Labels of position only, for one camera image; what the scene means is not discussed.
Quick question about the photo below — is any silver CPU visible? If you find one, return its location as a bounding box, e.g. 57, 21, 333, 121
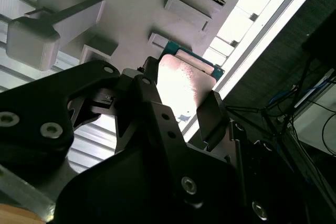
156, 40, 226, 120

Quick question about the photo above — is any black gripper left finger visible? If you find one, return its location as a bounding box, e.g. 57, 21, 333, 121
0, 57, 206, 209

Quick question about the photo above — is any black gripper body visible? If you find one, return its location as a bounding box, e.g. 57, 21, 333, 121
54, 142, 253, 224

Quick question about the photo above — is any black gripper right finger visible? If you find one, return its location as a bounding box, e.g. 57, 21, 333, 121
196, 91, 326, 224

